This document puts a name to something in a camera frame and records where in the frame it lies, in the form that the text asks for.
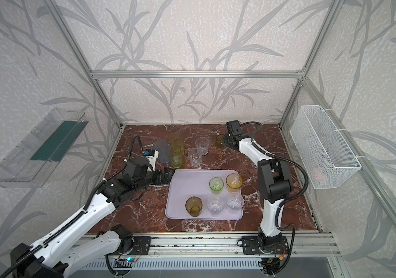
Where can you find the small circuit board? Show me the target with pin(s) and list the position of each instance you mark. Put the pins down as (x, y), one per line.
(127, 261)

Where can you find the small green plastic cup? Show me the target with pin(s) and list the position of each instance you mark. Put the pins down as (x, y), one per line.
(216, 185)

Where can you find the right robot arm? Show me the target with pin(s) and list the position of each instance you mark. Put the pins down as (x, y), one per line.
(274, 184)

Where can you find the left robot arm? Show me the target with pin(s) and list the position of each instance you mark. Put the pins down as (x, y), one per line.
(54, 255)

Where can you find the clear faceted cup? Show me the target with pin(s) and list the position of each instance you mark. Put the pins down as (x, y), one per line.
(195, 157)
(202, 144)
(215, 206)
(234, 202)

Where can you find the tall green plastic cup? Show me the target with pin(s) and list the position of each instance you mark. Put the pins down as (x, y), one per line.
(175, 154)

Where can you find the green pad in bin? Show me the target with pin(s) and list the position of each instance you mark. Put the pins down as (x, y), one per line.
(60, 141)

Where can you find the amber dimpled cup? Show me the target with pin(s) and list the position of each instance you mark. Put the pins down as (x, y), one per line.
(194, 206)
(219, 140)

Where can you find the blue frosted plastic cup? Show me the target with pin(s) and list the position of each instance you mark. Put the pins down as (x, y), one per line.
(160, 146)

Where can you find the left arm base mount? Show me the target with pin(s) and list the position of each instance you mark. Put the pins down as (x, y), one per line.
(135, 246)

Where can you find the clear plastic wall bin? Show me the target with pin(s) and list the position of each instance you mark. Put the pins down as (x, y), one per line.
(17, 170)

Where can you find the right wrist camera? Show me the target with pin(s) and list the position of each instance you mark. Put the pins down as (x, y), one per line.
(234, 128)

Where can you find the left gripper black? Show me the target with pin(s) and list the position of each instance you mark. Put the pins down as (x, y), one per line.
(166, 179)

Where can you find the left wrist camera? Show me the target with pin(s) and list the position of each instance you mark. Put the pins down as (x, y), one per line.
(152, 155)

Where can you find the lilac plastic tray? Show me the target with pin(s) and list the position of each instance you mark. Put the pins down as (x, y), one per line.
(188, 183)

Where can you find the yellow transparent plastic cup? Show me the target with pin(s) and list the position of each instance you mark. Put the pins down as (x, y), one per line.
(234, 182)

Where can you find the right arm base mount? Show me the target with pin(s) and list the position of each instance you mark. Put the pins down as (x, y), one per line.
(256, 245)

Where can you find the tall yellow plastic cup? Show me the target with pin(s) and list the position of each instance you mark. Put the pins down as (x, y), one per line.
(177, 138)

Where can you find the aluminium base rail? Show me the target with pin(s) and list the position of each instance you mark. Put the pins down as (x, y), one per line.
(219, 244)

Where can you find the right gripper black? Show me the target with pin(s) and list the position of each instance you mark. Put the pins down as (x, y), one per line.
(224, 142)

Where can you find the white wire mesh basket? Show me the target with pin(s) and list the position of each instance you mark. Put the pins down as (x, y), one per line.
(326, 156)

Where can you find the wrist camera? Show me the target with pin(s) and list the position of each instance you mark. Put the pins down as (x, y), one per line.
(152, 155)
(234, 128)

